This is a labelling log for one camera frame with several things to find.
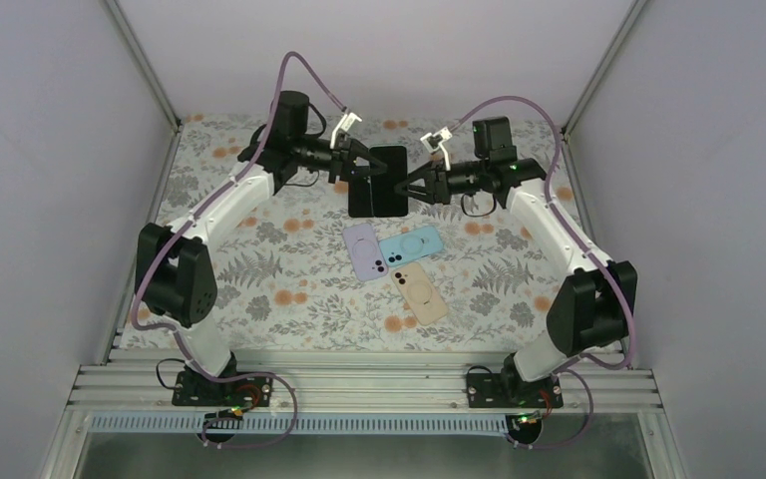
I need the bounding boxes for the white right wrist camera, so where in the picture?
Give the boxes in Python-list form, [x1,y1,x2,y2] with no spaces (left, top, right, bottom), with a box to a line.
[420,127,453,171]

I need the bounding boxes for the floral patterned table mat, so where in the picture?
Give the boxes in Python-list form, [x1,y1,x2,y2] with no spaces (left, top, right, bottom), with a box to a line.
[118,113,625,355]

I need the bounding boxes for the lilac phone case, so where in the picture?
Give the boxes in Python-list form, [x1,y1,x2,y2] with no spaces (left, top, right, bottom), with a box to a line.
[342,224,388,282]

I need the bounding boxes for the light blue phone case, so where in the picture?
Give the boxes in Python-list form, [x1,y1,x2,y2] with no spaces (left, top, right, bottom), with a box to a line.
[379,226,444,267]

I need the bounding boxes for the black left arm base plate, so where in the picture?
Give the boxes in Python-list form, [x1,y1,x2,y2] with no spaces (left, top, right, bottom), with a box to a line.
[172,369,273,408]

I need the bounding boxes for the aluminium corner frame post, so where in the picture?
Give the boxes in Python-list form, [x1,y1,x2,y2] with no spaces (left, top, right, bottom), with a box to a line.
[102,0,183,134]
[563,0,649,138]

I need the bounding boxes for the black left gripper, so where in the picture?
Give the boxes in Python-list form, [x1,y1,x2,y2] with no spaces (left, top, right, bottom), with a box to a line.
[292,134,387,184]

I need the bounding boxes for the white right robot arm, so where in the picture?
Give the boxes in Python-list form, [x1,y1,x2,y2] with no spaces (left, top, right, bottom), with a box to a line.
[394,117,637,406]

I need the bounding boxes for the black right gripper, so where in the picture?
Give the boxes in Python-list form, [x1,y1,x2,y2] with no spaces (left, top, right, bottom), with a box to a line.
[395,158,488,205]

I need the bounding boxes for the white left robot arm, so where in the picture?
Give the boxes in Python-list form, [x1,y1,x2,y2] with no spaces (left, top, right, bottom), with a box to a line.
[131,91,387,404]

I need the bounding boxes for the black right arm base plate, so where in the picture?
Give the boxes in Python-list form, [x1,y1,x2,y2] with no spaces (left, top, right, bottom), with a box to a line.
[465,369,564,409]

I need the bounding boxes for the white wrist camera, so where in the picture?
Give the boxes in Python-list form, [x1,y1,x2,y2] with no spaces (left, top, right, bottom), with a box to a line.
[420,127,453,171]
[329,109,362,150]

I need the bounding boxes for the aluminium corner frame post right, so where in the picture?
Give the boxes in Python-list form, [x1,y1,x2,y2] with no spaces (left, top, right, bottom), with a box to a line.
[563,0,649,138]

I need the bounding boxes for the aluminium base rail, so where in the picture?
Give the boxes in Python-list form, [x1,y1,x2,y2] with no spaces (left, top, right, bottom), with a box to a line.
[67,349,663,413]

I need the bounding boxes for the beige phone case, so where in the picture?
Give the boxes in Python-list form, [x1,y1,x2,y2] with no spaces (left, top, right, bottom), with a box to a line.
[390,262,449,326]

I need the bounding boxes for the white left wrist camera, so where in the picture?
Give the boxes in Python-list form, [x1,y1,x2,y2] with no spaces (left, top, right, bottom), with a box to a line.
[329,109,362,150]

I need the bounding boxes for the black phone case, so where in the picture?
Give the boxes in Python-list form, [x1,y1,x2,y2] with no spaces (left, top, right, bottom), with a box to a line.
[347,177,374,219]

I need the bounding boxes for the dark teal smartphone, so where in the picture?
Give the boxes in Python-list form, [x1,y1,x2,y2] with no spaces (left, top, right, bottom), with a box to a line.
[370,145,409,218]

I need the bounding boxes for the aluminium corner frame post left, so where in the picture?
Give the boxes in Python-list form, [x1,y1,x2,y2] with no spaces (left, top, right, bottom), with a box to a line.
[102,0,183,134]

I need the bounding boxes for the slotted grey cable duct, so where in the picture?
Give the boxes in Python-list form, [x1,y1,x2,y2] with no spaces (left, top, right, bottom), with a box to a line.
[88,411,508,436]

